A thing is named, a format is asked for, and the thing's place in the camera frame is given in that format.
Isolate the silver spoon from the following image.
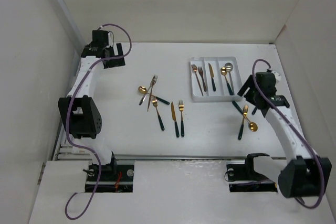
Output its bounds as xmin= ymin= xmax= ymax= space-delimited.
xmin=225 ymin=62 xmax=234 ymax=92

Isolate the rose gold fork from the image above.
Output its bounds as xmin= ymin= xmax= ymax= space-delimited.
xmin=198 ymin=67 xmax=207 ymax=92
xmin=191 ymin=64 xmax=204 ymax=96

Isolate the gold spoon green handle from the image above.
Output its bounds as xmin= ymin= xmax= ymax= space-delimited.
xmin=232 ymin=101 xmax=258 ymax=132
xmin=138 ymin=85 xmax=171 ymax=105
xmin=220 ymin=67 xmax=234 ymax=95

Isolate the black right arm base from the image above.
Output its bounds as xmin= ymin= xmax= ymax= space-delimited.
xmin=224 ymin=162 xmax=278 ymax=193

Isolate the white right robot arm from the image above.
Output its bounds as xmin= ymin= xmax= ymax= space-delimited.
xmin=238 ymin=71 xmax=332 ymax=198

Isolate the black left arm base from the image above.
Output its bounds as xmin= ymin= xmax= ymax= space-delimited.
xmin=83 ymin=163 xmax=134 ymax=193

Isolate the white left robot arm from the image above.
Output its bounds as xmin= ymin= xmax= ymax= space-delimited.
xmin=58 ymin=27 xmax=127 ymax=180

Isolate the white plastic cutlery tray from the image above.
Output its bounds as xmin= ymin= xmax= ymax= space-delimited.
xmin=190 ymin=57 xmax=242 ymax=102

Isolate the silver fork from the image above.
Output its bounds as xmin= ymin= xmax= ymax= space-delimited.
xmin=138 ymin=75 xmax=158 ymax=105

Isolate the gold fork green handle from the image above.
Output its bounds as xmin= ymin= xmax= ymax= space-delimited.
xmin=238 ymin=104 xmax=248 ymax=141
xmin=152 ymin=96 xmax=165 ymax=131
xmin=178 ymin=100 xmax=185 ymax=137

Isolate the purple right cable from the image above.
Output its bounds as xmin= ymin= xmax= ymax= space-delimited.
xmin=251 ymin=59 xmax=329 ymax=208

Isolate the purple cable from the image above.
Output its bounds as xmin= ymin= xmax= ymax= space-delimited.
xmin=251 ymin=59 xmax=329 ymax=208
xmin=64 ymin=23 xmax=132 ymax=219

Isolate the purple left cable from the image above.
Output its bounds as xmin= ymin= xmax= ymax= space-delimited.
xmin=64 ymin=23 xmax=132 ymax=219

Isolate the aluminium rail frame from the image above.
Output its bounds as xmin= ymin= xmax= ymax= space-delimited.
xmin=58 ymin=56 xmax=104 ymax=164

